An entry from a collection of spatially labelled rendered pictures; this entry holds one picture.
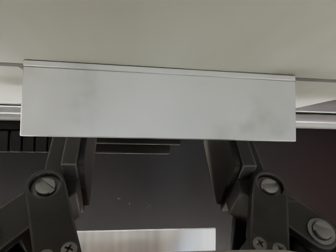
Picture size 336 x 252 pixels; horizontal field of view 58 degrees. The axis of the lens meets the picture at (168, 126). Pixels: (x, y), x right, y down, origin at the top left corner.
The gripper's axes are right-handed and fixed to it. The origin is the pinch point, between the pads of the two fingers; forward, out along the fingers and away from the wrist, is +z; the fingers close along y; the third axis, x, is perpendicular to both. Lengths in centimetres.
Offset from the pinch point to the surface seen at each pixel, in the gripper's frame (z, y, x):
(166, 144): 16.3, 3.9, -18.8
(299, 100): 2.7, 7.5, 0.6
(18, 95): 3.9, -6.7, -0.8
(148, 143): 16.3, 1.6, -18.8
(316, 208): 26, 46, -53
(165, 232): 0.5, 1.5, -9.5
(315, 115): 23.5, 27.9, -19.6
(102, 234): 0.5, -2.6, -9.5
